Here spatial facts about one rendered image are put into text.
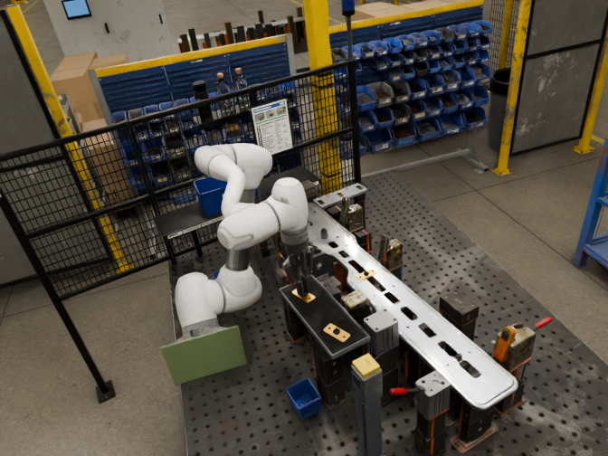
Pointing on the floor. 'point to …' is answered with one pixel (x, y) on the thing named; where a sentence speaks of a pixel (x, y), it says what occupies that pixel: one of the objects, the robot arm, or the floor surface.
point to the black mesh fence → (105, 390)
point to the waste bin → (499, 84)
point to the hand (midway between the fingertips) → (302, 286)
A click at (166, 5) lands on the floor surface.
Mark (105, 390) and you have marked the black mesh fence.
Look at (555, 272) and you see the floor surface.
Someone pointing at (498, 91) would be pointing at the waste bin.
